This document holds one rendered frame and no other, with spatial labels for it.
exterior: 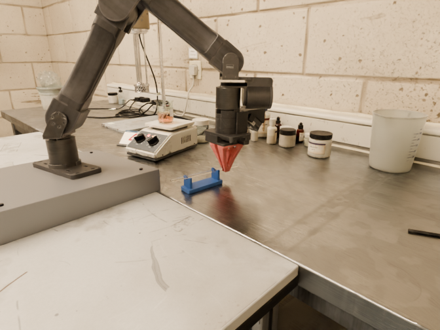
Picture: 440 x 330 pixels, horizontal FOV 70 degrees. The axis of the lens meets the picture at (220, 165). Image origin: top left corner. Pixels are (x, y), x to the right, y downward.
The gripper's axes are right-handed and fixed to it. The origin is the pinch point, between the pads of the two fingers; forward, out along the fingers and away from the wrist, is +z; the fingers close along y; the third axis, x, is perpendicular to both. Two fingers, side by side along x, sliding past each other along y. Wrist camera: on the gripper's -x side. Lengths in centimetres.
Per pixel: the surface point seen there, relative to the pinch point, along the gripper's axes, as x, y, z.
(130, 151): 10.6, 32.3, 1.6
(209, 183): 6.0, -1.2, 2.2
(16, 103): 10, 274, 14
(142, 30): -14, 69, -36
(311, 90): -50, 13, -16
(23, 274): 45.3, -9.0, 4.3
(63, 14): -27, 231, -58
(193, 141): -9.1, 27.4, 0.1
